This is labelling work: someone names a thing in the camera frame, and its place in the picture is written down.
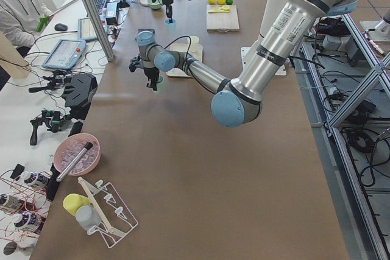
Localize seated person white shirt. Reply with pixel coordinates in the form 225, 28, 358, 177
1, 0, 52, 57

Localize hand-held gripper tool rear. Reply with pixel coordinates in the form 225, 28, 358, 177
28, 70, 72, 93

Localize black computer mouse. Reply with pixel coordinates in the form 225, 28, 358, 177
54, 23, 68, 32

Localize bottle middle dark label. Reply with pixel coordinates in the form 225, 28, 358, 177
1, 194, 35, 213

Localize cream plastic tray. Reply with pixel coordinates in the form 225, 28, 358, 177
166, 43, 203, 78

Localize blue teach pendant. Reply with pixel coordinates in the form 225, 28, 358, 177
77, 17, 98, 42
42, 39, 86, 70

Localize blue teach pendant rear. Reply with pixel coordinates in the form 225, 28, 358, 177
77, 17, 98, 42

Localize wooden board leaning left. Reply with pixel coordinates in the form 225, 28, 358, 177
1, 33, 30, 79

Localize steel muddler stick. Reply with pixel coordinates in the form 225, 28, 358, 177
56, 142, 93, 182

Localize blue cup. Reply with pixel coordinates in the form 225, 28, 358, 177
165, 19, 176, 35

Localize cream white cup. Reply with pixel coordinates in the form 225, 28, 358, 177
187, 35, 200, 52

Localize pink bowl with ice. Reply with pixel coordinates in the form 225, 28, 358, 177
54, 133, 101, 176

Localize wooden stick on rack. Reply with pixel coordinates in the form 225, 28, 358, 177
77, 177, 114, 234

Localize blue teach pendant front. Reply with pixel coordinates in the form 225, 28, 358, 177
42, 39, 86, 70

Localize aluminium frame post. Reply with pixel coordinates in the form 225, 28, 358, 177
82, 0, 115, 61

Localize grey cup on rack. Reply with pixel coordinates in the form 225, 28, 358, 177
75, 206, 102, 230

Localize bottle bottom purple label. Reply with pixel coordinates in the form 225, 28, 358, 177
12, 212, 44, 233

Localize hand-held gripper tool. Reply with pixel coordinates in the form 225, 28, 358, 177
29, 109, 71, 146
28, 70, 72, 93

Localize white wire cup rack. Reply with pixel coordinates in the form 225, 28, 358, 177
86, 180, 139, 248

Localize bottle top purple label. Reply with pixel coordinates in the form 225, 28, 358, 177
20, 171, 49, 189

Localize wooden cutting board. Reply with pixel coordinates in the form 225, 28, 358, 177
206, 5, 239, 32

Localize mint green bowl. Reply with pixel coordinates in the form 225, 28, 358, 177
147, 0, 163, 10

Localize hand-held gripper tool front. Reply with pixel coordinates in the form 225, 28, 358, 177
29, 109, 71, 146

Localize lemon slices on board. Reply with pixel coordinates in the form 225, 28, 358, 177
207, 5, 230, 13

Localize bottle purple label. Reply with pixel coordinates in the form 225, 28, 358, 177
12, 212, 44, 233
20, 171, 49, 189

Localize yellow cup on rack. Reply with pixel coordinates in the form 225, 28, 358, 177
63, 193, 90, 216

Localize mint green cup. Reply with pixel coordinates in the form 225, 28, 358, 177
152, 76, 165, 94

